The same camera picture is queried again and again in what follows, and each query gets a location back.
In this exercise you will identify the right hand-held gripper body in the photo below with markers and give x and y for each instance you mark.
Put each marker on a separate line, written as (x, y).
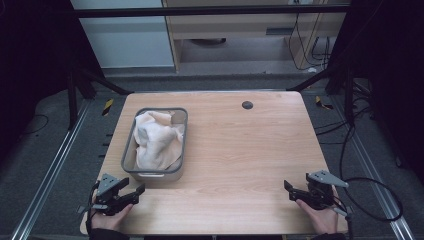
(321, 193)

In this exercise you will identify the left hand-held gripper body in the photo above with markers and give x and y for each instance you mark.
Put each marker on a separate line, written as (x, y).
(107, 196)

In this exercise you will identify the grey-rimmed storage bin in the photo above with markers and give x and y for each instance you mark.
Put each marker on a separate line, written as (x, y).
(133, 156)

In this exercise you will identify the cream towel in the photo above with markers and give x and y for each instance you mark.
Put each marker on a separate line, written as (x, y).
(159, 140)

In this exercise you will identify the person's left hand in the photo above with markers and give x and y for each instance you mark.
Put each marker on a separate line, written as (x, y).
(108, 218)

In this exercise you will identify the person's right hand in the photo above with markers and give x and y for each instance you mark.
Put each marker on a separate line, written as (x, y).
(321, 220)

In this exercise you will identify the yellow black tape strip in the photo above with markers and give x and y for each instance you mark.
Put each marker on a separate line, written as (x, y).
(322, 103)
(107, 107)

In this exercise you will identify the round grey table grommet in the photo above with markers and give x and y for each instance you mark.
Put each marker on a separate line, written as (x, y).
(247, 105)

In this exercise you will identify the white cabinet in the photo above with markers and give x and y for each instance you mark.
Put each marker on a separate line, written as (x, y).
(126, 40)

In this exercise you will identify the black curtain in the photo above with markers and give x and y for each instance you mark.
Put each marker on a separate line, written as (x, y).
(33, 50)
(393, 66)

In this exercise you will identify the light wooden desk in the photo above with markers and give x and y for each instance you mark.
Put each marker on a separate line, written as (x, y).
(233, 26)

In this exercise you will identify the aluminium floor rail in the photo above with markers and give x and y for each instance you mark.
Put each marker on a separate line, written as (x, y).
(370, 166)
(50, 173)

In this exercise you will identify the black metal frame stand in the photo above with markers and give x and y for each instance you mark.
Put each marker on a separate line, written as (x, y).
(71, 100)
(348, 96)

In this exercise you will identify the black horizontal frame bar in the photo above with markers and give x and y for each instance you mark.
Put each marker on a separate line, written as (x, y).
(200, 11)

